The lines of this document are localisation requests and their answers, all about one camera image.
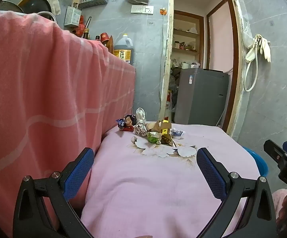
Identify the red capped jar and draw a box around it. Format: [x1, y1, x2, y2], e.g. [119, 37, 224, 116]
[100, 32, 110, 46]

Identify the tall dark sauce bottle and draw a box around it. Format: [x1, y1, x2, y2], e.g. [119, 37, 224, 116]
[82, 16, 92, 40]

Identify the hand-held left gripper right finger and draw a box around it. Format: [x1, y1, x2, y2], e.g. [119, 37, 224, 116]
[196, 147, 277, 238]

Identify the dark blue snack wrapper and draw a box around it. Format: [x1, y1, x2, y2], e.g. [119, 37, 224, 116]
[116, 118, 127, 131]

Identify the green crumpled wrapper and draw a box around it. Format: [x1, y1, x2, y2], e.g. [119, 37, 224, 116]
[146, 132, 162, 144]

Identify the blue plastic basin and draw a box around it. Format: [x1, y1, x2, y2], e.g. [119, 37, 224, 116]
[241, 146, 270, 176]

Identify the red plastic bag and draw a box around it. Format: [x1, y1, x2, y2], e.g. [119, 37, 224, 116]
[74, 15, 86, 37]

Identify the yellow brown wrapper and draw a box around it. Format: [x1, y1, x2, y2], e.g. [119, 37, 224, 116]
[157, 119, 173, 135]

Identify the salmon pink checked towel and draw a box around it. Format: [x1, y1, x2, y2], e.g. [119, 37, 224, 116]
[0, 10, 136, 237]

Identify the red brown snack wrapper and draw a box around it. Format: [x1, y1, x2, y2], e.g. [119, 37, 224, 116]
[124, 114, 137, 132]

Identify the hanging beige cloth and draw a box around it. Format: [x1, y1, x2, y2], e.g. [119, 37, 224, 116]
[45, 0, 61, 15]

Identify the white shower hose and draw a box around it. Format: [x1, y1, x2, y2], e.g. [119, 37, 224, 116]
[243, 38, 260, 93]

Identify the brown paper wrapper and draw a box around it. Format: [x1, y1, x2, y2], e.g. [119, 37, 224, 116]
[159, 134, 175, 147]

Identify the wooden wall shelf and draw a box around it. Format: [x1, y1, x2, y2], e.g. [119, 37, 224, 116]
[173, 10, 205, 68]

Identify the large dark oil jug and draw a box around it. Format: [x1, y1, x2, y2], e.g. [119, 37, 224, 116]
[114, 33, 134, 65]

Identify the white printed ribbon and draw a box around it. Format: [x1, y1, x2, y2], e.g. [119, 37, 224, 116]
[131, 108, 149, 137]

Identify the wooden door frame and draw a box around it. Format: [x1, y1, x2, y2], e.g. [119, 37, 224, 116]
[158, 0, 248, 135]

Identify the pink floral blanket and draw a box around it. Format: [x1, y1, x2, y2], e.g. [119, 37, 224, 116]
[80, 121, 262, 238]

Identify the blue white crumpled wrapper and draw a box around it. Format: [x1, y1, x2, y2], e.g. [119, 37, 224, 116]
[171, 128, 186, 139]

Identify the black frying pan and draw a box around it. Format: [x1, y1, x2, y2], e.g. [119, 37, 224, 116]
[24, 0, 52, 15]

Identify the grey wall rack basket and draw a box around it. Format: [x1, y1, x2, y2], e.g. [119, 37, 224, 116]
[78, 0, 110, 9]

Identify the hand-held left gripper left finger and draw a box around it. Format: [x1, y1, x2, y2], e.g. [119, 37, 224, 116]
[13, 147, 95, 238]

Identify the amber glass bottle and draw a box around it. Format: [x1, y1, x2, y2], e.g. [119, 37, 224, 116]
[107, 36, 115, 54]

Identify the pink fluffy cloth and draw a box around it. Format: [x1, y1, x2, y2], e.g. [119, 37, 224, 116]
[273, 188, 287, 207]

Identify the grey washing machine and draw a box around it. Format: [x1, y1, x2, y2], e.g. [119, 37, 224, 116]
[174, 67, 229, 127]

